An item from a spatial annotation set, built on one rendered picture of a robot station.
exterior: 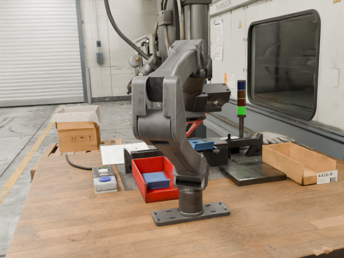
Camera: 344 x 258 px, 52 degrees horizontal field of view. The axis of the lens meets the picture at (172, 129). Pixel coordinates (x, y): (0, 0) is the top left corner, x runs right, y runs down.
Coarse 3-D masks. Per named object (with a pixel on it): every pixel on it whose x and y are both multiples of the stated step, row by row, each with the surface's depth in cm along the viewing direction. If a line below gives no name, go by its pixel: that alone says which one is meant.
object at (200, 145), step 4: (188, 140) 134; (192, 140) 134; (196, 140) 134; (200, 140) 134; (192, 144) 128; (196, 144) 120; (200, 144) 121; (204, 144) 121; (208, 144) 122; (212, 144) 122; (196, 148) 122; (200, 148) 122; (204, 148) 123; (208, 148) 123
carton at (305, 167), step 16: (272, 144) 132; (288, 144) 134; (272, 160) 125; (288, 160) 115; (304, 160) 126; (320, 160) 117; (288, 176) 116; (304, 176) 116; (320, 176) 110; (336, 176) 112
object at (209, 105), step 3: (207, 102) 125; (210, 102) 125; (207, 105) 125; (210, 105) 125; (213, 105) 126; (216, 105) 126; (207, 108) 125; (210, 108) 126; (213, 108) 126; (216, 108) 126; (219, 108) 127; (207, 111) 126; (210, 111) 126; (213, 111) 126; (216, 111) 126; (219, 111) 127; (207, 114) 134
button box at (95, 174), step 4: (68, 160) 142; (72, 164) 137; (84, 168) 132; (88, 168) 131; (92, 168) 124; (96, 168) 123; (108, 168) 123; (96, 172) 120; (108, 172) 119; (112, 172) 119; (96, 176) 116; (100, 176) 116
